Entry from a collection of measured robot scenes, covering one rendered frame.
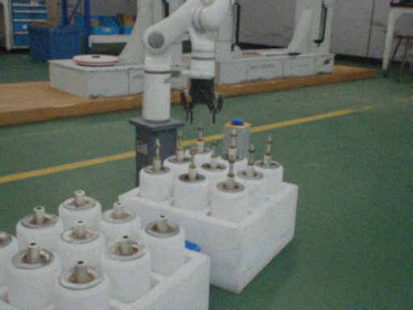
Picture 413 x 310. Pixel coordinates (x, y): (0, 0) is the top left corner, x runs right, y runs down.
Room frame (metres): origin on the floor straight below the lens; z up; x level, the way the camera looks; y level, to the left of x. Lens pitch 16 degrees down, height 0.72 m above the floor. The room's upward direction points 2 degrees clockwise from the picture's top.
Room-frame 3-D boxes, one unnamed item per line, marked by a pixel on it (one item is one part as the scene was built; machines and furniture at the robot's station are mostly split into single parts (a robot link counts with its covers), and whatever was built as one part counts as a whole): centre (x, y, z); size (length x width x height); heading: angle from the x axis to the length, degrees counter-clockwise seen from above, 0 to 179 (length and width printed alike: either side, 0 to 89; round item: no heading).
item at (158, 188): (1.37, 0.14, 0.16); 0.10 x 0.10 x 0.18
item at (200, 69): (1.55, 0.03, 0.52); 0.11 x 0.09 x 0.06; 165
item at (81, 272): (0.78, 0.21, 0.26); 0.02 x 0.02 x 0.03
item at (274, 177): (1.46, -0.18, 0.16); 0.10 x 0.10 x 0.18
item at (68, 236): (0.94, 0.25, 0.25); 0.08 x 0.08 x 0.01
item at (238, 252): (1.41, -0.02, 0.09); 0.39 x 0.39 x 0.18; 60
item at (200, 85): (1.57, 0.03, 0.45); 0.08 x 0.08 x 0.09
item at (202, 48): (1.58, 0.03, 0.62); 0.09 x 0.07 x 0.15; 49
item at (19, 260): (0.84, 0.31, 0.25); 0.08 x 0.08 x 0.01
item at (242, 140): (1.70, -0.10, 0.16); 0.07 x 0.07 x 0.31; 60
